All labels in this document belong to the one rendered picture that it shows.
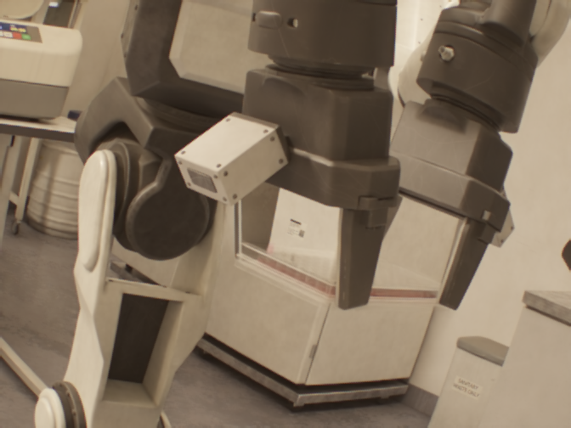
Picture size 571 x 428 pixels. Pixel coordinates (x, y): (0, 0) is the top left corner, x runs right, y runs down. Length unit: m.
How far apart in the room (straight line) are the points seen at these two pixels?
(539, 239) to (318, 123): 3.11
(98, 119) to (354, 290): 0.71
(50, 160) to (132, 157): 4.34
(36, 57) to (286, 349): 1.58
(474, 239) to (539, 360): 2.28
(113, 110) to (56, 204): 4.29
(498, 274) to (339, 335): 0.70
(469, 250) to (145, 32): 0.52
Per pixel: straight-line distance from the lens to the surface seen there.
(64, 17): 5.14
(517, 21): 0.64
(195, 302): 1.16
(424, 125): 0.67
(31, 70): 2.51
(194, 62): 1.02
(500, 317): 3.72
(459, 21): 0.67
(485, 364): 3.42
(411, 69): 0.83
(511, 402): 2.97
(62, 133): 2.52
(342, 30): 0.53
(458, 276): 0.64
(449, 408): 3.53
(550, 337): 2.89
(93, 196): 1.12
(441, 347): 3.90
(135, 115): 1.10
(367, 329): 3.61
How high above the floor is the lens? 1.15
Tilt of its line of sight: 8 degrees down
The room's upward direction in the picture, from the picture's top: 15 degrees clockwise
